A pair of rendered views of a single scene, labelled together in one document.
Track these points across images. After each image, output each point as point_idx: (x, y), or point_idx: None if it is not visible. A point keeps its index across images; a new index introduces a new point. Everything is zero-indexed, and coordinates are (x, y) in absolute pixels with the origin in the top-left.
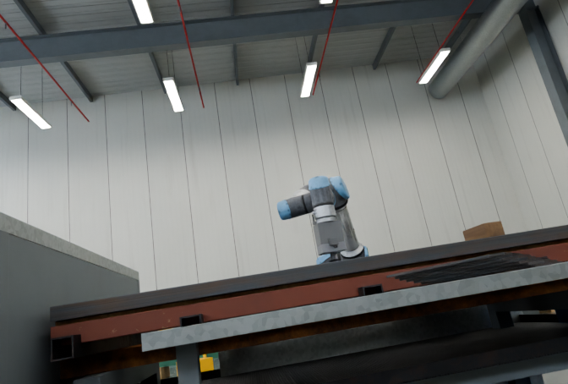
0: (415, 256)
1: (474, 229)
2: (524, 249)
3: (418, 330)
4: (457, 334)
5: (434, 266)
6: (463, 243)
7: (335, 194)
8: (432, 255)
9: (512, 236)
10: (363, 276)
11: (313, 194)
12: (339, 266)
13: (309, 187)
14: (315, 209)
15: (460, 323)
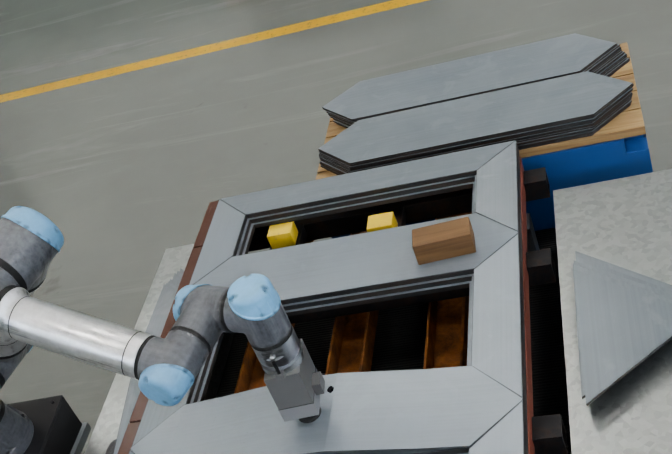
0: (523, 345)
1: (446, 242)
2: (523, 249)
3: (207, 393)
4: (239, 357)
5: (640, 362)
6: (520, 287)
7: (53, 255)
8: (523, 328)
9: (519, 241)
10: (528, 419)
11: (269, 325)
12: (525, 433)
13: (255, 315)
14: (279, 350)
15: (224, 338)
